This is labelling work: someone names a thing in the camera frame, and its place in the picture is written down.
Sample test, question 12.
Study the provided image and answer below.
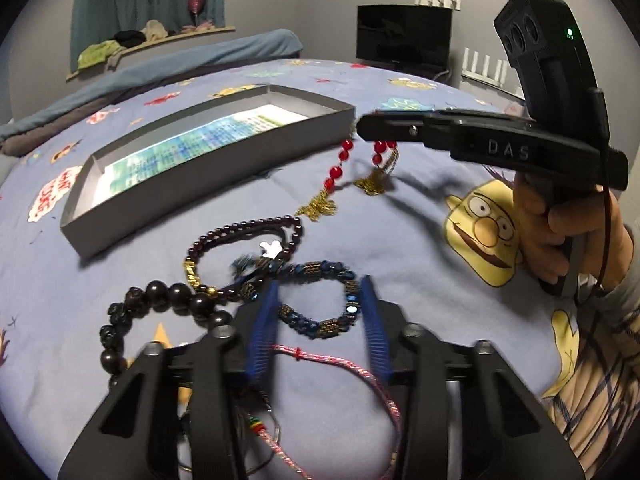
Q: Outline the pink braided cord bracelet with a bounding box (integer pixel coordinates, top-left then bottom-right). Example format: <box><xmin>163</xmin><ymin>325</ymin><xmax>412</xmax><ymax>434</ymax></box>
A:
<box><xmin>249</xmin><ymin>342</ymin><xmax>405</xmax><ymax>480</ymax></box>

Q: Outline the red bead gold charm bracelet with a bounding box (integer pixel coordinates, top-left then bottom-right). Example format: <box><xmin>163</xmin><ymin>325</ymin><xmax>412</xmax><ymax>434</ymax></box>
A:
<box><xmin>294</xmin><ymin>138</ymin><xmax>402</xmax><ymax>224</ymax></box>

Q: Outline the blue beaded bracelet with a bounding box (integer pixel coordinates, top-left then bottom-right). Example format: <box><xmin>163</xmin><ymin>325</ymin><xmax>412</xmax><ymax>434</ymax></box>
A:
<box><xmin>230</xmin><ymin>253</ymin><xmax>362</xmax><ymax>340</ymax></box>

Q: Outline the large black bead bracelet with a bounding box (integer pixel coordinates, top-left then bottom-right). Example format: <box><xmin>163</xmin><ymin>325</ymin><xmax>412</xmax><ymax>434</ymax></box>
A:
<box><xmin>98</xmin><ymin>278</ymin><xmax>234</xmax><ymax>391</ymax></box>

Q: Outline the dark maroon small bead bracelet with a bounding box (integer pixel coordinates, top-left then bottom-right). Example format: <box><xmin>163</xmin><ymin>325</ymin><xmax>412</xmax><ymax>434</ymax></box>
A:
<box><xmin>182</xmin><ymin>213</ymin><xmax>305</xmax><ymax>304</ymax></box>

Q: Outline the plaid right sleeve forearm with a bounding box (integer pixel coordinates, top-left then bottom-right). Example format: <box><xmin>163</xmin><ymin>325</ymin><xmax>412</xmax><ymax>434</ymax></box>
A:
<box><xmin>547</xmin><ymin>222</ymin><xmax>639</xmax><ymax>479</ymax></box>

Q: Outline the person's right hand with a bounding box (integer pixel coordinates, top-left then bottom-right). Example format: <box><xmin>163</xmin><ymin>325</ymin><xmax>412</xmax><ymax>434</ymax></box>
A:
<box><xmin>513</xmin><ymin>174</ymin><xmax>634</xmax><ymax>292</ymax></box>

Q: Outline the white router with antennas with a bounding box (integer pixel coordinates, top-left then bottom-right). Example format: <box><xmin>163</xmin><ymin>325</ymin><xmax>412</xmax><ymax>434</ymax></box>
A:
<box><xmin>461</xmin><ymin>47</ymin><xmax>525</xmax><ymax>102</ymax></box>

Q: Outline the black monitor screen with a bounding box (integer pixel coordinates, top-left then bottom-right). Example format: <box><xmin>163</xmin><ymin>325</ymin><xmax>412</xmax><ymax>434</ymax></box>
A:
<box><xmin>356</xmin><ymin>4</ymin><xmax>454</xmax><ymax>72</ymax></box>

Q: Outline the Sesame Street blue bedsheet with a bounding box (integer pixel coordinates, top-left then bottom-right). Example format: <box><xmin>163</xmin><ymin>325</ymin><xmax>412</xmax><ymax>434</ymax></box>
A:
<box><xmin>0</xmin><ymin>57</ymin><xmax>582</xmax><ymax>480</ymax></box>

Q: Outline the teal folded blanket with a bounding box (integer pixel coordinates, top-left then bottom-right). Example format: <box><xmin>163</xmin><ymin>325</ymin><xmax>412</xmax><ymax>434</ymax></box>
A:
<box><xmin>1</xmin><ymin>28</ymin><xmax>303</xmax><ymax>156</ymax></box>

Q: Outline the grey shallow cardboard box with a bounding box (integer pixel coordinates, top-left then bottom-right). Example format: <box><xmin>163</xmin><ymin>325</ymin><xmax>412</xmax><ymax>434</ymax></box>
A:
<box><xmin>61</xmin><ymin>84</ymin><xmax>355</xmax><ymax>259</ymax></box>

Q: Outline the blue-green printed paper sheet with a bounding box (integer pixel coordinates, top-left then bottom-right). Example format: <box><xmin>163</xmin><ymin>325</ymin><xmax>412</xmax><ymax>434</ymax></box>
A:
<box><xmin>92</xmin><ymin>104</ymin><xmax>307</xmax><ymax>206</ymax></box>

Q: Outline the pink balloon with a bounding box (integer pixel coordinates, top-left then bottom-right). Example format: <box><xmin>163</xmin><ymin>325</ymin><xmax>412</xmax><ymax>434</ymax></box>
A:
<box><xmin>188</xmin><ymin>0</ymin><xmax>206</xmax><ymax>26</ymax></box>

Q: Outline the wooden window sill shelf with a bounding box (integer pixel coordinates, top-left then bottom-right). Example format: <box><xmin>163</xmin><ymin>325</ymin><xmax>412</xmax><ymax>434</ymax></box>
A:
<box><xmin>90</xmin><ymin>26</ymin><xmax>236</xmax><ymax>70</ymax></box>

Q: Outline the beige cloth on sill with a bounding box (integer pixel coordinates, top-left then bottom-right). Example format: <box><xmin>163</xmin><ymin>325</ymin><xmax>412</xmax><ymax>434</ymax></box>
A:
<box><xmin>141</xmin><ymin>20</ymin><xmax>168</xmax><ymax>42</ymax></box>

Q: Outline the black cloth on sill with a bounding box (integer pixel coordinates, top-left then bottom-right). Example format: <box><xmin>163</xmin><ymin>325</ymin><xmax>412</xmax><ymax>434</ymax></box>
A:
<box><xmin>113</xmin><ymin>29</ymin><xmax>146</xmax><ymax>49</ymax></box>

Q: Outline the green cloth on sill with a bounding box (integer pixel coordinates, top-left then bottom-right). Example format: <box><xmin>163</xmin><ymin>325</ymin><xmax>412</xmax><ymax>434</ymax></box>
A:
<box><xmin>77</xmin><ymin>40</ymin><xmax>124</xmax><ymax>70</ymax></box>

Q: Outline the white wall hook rack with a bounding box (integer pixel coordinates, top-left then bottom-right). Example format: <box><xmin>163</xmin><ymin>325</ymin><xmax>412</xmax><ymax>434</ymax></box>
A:
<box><xmin>414</xmin><ymin>0</ymin><xmax>461</xmax><ymax>11</ymax></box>

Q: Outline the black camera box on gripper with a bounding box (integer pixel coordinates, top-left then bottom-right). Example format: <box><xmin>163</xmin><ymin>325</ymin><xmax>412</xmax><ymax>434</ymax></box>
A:
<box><xmin>494</xmin><ymin>0</ymin><xmax>610</xmax><ymax>148</ymax></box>

